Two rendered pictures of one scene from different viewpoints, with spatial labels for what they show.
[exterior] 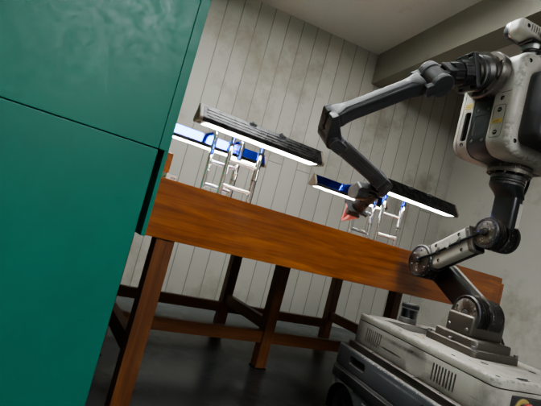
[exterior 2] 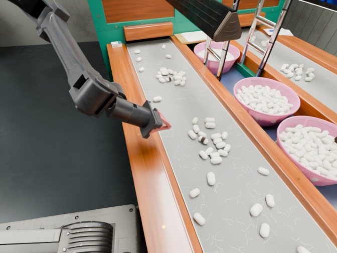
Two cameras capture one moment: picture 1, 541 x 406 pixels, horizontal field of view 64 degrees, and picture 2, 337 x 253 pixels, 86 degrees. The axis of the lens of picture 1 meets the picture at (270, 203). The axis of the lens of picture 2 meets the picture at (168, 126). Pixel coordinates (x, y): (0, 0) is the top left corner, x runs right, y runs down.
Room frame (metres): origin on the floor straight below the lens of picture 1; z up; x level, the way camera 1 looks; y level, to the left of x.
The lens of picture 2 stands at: (1.92, -0.70, 1.24)
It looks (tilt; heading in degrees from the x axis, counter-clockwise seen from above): 47 degrees down; 101
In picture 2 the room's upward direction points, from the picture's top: straight up
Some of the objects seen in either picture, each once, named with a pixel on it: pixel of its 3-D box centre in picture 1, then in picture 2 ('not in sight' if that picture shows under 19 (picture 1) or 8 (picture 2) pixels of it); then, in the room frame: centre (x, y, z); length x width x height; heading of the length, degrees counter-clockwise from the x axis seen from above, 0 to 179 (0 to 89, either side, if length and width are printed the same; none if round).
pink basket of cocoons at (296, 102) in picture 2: not in sight; (261, 102); (2.21, -0.01, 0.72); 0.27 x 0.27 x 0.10
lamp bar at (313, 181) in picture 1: (350, 192); not in sight; (2.79, -0.49, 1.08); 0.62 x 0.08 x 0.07; 119
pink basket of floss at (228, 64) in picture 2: not in sight; (215, 57); (2.00, 0.38, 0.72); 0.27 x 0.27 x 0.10
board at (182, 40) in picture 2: not in sight; (201, 36); (1.89, 0.57, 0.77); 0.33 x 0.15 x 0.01; 29
